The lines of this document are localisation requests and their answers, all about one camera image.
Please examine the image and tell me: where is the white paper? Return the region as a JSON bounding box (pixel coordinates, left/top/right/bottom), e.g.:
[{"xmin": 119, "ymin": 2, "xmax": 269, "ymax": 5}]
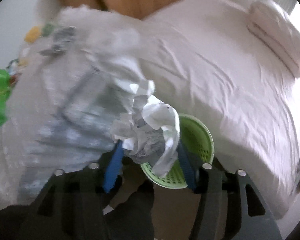
[{"xmin": 111, "ymin": 80, "xmax": 180, "ymax": 177}]

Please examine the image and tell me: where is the green plastic wrapper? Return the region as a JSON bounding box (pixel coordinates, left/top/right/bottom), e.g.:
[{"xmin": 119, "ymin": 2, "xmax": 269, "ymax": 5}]
[{"xmin": 0, "ymin": 68, "xmax": 13, "ymax": 127}]

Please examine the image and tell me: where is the green plastic waste basket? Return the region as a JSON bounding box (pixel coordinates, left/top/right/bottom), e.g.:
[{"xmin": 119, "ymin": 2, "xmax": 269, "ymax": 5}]
[{"xmin": 141, "ymin": 114, "xmax": 215, "ymax": 190}]

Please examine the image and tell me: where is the white lace table cloth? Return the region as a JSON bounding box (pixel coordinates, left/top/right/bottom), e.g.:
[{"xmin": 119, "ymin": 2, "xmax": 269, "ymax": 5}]
[{"xmin": 0, "ymin": 6, "xmax": 153, "ymax": 210}]

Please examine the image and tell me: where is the white bed mattress sheet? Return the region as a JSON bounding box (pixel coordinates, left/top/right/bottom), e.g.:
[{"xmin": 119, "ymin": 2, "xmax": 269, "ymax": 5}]
[{"xmin": 144, "ymin": 0, "xmax": 300, "ymax": 218}]

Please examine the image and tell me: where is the crumpled silver foil wrapper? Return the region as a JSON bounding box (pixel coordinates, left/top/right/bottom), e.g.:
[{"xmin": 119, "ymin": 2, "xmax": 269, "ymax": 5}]
[{"xmin": 39, "ymin": 26, "xmax": 76, "ymax": 56}]

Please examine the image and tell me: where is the green plastic bottle piece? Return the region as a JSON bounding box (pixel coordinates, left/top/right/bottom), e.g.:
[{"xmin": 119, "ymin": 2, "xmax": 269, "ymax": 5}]
[{"xmin": 41, "ymin": 23, "xmax": 55, "ymax": 37}]

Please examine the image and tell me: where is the white folded pillow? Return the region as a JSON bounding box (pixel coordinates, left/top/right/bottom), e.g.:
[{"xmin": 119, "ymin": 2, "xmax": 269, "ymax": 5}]
[{"xmin": 247, "ymin": 0, "xmax": 300, "ymax": 78}]

